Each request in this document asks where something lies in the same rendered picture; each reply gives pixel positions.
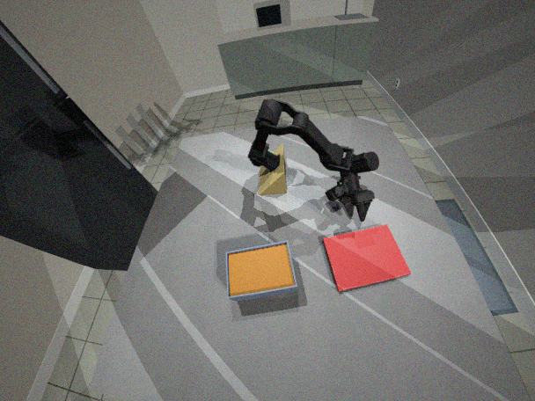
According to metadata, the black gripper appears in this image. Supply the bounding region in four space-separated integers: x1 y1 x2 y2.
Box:
338 173 375 222

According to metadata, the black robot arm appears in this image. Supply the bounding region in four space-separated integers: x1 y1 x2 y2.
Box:
247 99 379 201

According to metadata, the red box lid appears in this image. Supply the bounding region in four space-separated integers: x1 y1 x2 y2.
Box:
323 224 411 292

